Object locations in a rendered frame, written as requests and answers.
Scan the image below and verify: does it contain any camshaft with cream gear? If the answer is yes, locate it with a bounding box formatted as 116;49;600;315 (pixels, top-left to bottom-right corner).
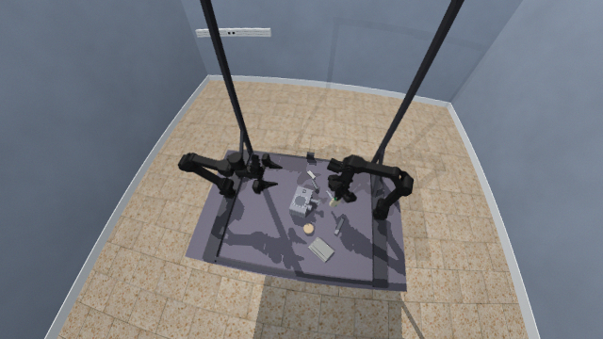
326;190;341;207

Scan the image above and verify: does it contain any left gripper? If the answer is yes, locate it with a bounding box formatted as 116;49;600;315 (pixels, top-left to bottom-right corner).
328;174;357;202

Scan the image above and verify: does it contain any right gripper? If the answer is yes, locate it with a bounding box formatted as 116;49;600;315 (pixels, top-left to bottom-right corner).
245;153;283;194

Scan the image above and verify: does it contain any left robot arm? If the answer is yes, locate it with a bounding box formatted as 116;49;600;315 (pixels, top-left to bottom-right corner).
327;154;414;220

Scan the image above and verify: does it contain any beige short cylinder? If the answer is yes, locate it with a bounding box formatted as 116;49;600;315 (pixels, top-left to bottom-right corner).
303;223;314;234

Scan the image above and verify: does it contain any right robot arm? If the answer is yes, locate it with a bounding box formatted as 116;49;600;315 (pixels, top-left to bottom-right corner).
178;152;261;199

